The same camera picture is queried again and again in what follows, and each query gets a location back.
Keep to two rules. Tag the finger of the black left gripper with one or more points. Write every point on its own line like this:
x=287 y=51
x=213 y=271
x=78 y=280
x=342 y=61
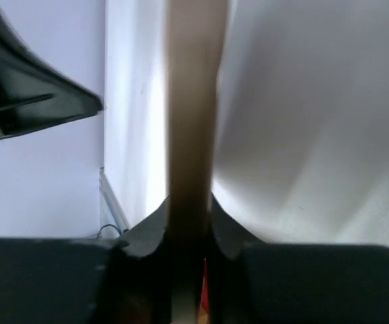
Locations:
x=33 y=95

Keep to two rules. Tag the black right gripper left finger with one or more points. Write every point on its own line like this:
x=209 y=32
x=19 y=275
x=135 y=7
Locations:
x=122 y=280

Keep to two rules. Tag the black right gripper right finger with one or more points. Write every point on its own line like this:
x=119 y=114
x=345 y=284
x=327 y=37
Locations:
x=251 y=281

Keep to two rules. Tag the gold square tin lid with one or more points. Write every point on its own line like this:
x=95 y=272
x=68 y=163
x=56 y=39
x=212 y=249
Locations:
x=194 y=42

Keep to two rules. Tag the red round tray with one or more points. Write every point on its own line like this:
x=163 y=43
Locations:
x=203 y=313

